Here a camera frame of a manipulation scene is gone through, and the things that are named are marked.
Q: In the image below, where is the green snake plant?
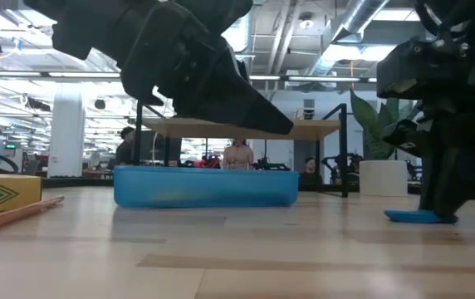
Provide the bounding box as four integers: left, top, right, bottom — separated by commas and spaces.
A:
348, 88, 425, 162

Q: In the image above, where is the blue plastic pencil box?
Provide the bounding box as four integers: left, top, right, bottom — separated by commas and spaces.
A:
112, 164, 301, 209

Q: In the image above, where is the yellow crayon box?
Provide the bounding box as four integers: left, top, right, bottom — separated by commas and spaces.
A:
0, 174, 43, 216

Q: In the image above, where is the black aluminium table frame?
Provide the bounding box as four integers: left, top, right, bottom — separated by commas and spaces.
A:
41, 176, 475, 204

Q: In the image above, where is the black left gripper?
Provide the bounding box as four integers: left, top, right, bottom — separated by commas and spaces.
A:
119, 3, 295, 135

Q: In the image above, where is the white column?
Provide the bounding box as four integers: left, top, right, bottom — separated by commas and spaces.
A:
47, 89, 86, 179

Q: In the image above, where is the white plant pot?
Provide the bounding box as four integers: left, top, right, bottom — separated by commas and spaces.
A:
358, 159, 409, 198

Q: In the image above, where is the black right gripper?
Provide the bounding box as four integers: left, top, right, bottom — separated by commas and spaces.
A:
376, 35, 475, 219

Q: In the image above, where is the blue eraser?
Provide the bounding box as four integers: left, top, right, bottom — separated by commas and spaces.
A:
383, 208, 459, 225

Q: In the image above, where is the orange pencil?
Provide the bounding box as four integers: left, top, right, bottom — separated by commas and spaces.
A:
0, 194, 66, 238

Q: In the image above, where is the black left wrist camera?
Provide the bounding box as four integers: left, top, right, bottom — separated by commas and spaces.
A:
170, 0, 255, 37

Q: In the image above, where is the wooden shelf riser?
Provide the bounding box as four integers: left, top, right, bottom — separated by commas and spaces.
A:
135, 102, 350, 199

